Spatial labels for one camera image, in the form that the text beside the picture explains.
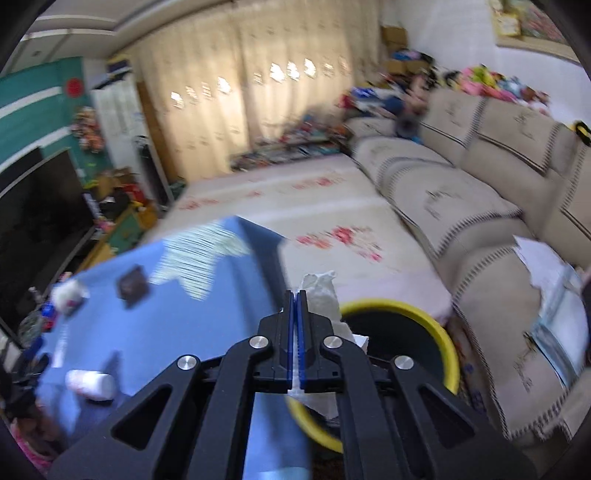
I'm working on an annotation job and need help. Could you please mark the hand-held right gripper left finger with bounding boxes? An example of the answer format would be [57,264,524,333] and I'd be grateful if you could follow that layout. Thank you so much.
[46,290,296,480]

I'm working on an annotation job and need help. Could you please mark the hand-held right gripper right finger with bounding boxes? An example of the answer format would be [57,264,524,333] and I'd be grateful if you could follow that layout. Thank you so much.
[298,290,539,480]

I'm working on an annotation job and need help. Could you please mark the white tissue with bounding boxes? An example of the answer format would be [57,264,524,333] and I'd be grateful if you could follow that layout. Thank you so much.
[286,270,371,416]

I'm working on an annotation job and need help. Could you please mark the yellow trash bin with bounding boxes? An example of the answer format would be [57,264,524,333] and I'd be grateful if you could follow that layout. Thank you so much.
[286,299,461,455]

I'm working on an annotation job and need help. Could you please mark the floral floor mat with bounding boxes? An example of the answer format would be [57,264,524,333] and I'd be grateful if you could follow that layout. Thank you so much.
[142,154,454,326]

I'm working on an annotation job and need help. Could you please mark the dark packet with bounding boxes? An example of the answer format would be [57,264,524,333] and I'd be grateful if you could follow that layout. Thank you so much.
[116,265,151,308]

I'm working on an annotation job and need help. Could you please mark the row of toys and books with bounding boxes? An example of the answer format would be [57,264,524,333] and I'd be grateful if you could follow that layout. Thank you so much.
[230,115,352,172]

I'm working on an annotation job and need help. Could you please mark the beige sofa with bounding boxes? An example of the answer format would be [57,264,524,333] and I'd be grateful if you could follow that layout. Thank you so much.
[344,85,591,448]

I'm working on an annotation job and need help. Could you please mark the green and yellow TV cabinet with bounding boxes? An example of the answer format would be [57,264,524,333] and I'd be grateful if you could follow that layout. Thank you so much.
[76,203,160,275]

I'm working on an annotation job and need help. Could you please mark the white bottle with red label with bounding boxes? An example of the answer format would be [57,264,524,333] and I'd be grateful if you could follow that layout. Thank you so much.
[64,368,116,403]

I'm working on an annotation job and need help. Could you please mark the black tower fan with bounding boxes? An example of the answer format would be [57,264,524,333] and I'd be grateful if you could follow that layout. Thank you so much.
[133,135,172,208]

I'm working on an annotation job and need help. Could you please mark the white paper cup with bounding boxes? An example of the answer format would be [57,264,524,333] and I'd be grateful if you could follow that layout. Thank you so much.
[49,278,91,317]

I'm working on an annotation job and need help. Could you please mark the open cardboard boxes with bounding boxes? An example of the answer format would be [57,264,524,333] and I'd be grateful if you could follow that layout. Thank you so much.
[84,166,145,205]

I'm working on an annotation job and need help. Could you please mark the beige patterned curtain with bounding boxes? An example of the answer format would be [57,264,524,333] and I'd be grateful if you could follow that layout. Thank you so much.
[121,0,385,184]

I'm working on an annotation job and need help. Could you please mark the papers and magazine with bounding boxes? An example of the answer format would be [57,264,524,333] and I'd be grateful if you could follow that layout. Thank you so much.
[512,234,591,389]

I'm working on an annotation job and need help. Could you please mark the clear plastic container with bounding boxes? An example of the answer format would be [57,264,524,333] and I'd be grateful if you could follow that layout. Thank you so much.
[17,308,48,352]

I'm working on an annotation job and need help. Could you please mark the black television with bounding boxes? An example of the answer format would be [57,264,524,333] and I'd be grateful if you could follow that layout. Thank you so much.
[0,147,101,321]

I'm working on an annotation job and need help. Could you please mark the person's pink garment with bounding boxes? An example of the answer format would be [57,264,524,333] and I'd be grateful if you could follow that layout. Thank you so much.
[8,408,62,477]

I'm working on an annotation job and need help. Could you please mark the hanging flower decoration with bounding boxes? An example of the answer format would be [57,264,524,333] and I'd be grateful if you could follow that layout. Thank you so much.
[71,105,106,154]

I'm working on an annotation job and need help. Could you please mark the stack of cardboard boxes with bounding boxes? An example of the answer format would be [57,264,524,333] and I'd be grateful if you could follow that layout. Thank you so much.
[380,25,410,75]

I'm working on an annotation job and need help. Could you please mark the pile of plush toys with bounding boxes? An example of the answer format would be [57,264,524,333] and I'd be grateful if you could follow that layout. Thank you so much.
[341,46,552,139]

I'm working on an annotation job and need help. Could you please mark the framed wall picture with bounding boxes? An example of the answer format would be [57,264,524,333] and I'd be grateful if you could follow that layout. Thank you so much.
[488,0,583,62]

